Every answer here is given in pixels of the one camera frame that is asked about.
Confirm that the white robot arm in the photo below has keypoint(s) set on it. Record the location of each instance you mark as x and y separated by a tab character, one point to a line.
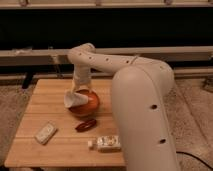
137	90

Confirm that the dark red sunglasses case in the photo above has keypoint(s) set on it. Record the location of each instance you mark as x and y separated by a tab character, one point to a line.
86	125

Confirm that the wooden table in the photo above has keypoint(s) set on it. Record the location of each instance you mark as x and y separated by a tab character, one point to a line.
67	148

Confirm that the long metal rail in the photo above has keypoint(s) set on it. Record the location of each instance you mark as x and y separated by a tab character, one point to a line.
169	54

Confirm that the orange ceramic bowl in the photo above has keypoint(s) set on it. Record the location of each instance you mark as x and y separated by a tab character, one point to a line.
89	108

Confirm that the clear plastic bottle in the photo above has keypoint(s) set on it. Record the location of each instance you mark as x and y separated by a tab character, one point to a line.
110	143

